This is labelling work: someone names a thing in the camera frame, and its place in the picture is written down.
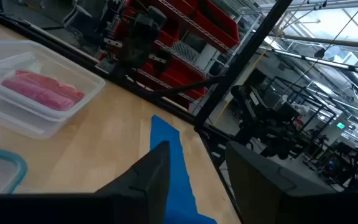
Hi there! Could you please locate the blue bandage strip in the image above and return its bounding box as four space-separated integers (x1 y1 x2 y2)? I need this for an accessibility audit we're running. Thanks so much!
149 114 219 224

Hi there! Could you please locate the clear plastic container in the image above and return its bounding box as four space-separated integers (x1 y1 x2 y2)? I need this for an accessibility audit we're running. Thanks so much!
0 39 106 140

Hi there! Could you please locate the teal-rimmed container lid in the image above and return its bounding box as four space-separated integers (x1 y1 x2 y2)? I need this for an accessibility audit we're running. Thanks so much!
0 142 29 195

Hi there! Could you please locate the pink bandage roll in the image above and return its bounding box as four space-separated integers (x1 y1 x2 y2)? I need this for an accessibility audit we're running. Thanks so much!
1 78 76 112

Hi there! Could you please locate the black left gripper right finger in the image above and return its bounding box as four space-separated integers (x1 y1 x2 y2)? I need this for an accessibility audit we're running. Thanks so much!
225 141 338 224

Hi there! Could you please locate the red storage bin shelf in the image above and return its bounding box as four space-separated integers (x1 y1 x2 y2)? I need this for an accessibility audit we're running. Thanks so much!
98 0 241 110

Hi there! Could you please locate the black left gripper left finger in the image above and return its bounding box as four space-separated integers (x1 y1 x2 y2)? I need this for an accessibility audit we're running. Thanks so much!
94 141 172 224

